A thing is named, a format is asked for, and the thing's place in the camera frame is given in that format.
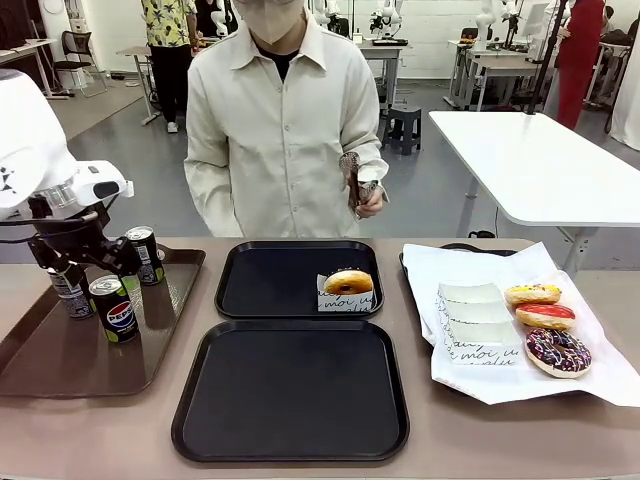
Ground person in red apron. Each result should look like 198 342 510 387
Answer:
553 0 607 130

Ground person in cream shirt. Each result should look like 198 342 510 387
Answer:
182 0 390 239

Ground glazed donut on paper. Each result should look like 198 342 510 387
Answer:
315 273 377 316

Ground black plastic stool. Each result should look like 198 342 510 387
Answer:
381 105 423 156

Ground brown plastic tray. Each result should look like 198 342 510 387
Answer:
0 246 207 399

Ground red iced donut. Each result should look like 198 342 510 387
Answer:
515 302 577 331

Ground chocolate sprinkle donut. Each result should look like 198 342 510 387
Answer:
524 327 593 379

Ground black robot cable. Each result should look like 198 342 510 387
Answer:
0 212 101 246

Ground black office chair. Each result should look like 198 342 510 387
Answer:
51 30 109 99

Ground black pepsi can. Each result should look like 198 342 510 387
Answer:
124 225 166 287
88 274 140 345
47 267 97 320

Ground white paper sheet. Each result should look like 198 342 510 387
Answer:
401 241 640 408

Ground metal serving tongs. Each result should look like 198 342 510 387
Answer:
339 153 379 220

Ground person's right forearm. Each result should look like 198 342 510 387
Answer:
182 124 241 238

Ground grey lab desk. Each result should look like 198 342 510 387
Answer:
115 45 162 127
0 38 59 99
446 38 557 112
356 38 414 110

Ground small black tray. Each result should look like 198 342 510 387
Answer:
214 240 385 321

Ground white table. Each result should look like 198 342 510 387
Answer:
428 109 640 275

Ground black stand pole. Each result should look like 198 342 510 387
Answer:
526 0 572 116

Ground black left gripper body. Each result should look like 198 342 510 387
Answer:
27 196 110 270

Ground yellow iced donut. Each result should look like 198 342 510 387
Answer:
503 283 562 307

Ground plain glazed donut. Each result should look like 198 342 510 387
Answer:
323 269 374 297

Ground large black tray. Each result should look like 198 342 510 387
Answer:
170 319 411 463

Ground person's left hand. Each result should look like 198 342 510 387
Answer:
355 182 391 220

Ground person's left forearm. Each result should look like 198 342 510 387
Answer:
342 89 390 194

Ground white printed paper donut holder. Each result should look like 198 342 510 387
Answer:
438 298 514 325
436 319 524 368
437 282 506 305

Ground person in yellow patterned shirt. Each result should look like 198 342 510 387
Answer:
140 0 199 134

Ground beige face mask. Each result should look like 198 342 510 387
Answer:
243 0 308 46

